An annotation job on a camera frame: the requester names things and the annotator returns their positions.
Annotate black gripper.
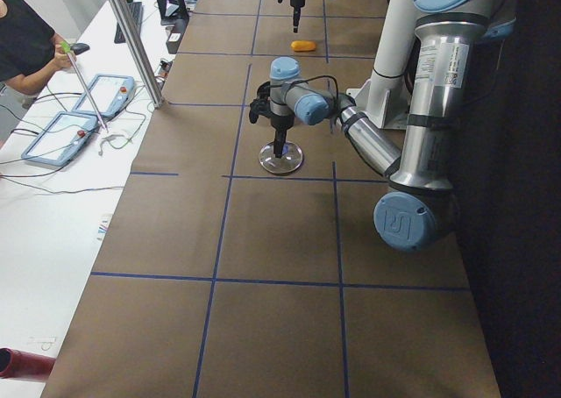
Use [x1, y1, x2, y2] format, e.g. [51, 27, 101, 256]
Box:
[290, 0, 305, 33]
[270, 114, 293, 158]

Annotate glass pot lid blue knob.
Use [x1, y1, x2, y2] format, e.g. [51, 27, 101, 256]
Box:
[259, 142, 304, 175]

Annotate yellow corn cob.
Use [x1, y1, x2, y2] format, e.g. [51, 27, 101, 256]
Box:
[290, 40, 316, 53]

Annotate black keyboard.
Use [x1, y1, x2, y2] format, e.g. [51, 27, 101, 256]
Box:
[113, 1, 145, 45]

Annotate far teach pendant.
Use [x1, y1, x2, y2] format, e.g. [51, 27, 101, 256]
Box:
[88, 74, 136, 121]

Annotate teach pendant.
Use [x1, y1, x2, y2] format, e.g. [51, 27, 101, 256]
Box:
[88, 74, 136, 121]
[21, 111, 98, 167]

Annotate near teach pendant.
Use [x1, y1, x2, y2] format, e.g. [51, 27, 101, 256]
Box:
[21, 111, 98, 167]

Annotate long metal rod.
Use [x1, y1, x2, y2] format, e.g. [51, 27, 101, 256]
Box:
[60, 40, 109, 132]

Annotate person in black shirt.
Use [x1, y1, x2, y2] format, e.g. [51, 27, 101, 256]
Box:
[1, 0, 72, 96]

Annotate red cylinder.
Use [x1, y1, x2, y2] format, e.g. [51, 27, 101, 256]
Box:
[1, 348, 56, 381]

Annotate white camera mast base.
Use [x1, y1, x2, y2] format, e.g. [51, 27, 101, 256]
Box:
[348, 0, 417, 130]

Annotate aluminium frame post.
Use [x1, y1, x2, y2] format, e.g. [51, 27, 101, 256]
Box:
[109, 0, 164, 109]

